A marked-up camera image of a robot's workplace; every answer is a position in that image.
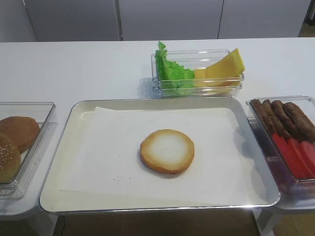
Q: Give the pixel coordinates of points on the toasted bun bottom half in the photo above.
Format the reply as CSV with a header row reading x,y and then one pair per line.
x,y
167,151

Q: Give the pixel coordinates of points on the small yellow cheese slice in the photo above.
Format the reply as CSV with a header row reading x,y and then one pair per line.
x,y
200,78

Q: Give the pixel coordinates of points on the clear lettuce and cheese container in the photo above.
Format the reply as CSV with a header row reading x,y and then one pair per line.
x,y
192,60

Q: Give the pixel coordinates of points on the silver metal tray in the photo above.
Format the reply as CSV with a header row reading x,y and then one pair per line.
x,y
56,200

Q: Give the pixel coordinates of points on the green lettuce leaves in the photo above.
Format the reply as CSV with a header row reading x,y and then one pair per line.
x,y
175,79

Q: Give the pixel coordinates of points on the white parchment paper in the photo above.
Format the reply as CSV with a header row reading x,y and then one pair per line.
x,y
223,171

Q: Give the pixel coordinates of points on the brown meat patty leftmost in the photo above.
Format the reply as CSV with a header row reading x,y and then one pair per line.
x,y
264,116

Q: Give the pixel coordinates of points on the brown meat patty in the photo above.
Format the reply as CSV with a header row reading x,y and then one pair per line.
x,y
281,131
302,122
264,116
288,124

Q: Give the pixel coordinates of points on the red tomato slice leftmost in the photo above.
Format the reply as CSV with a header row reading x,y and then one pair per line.
x,y
287,156

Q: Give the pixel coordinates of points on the red tomato slice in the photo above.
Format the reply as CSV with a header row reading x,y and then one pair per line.
x,y
308,152
287,156
296,159
296,147

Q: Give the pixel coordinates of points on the clear patty and tomato container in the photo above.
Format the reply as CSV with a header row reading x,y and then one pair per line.
x,y
286,182

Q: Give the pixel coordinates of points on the clear bun container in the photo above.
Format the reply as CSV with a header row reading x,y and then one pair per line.
x,y
43,113

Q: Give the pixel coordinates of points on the plain brown bun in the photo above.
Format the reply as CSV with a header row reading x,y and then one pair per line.
x,y
23,131

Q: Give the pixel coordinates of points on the brown meat patty front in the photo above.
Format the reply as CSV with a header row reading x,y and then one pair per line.
x,y
302,122

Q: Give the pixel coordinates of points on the sesame seed bun top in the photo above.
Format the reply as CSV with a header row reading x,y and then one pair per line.
x,y
10,159

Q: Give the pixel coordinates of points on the red tomato slice front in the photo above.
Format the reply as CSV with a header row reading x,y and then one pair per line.
x,y
308,152

